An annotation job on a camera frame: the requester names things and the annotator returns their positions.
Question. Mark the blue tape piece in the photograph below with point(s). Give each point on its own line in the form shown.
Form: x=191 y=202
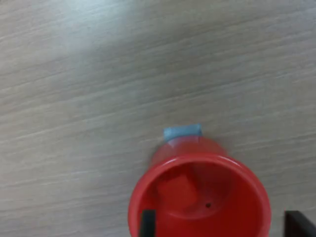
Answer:
x=182 y=132

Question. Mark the red plastic cup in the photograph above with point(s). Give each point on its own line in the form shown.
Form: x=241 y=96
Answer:
x=222 y=175

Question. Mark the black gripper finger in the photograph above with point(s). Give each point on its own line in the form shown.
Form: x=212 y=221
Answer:
x=148 y=224
x=296 y=224

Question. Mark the red cube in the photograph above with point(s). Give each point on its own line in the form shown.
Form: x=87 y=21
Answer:
x=177 y=190

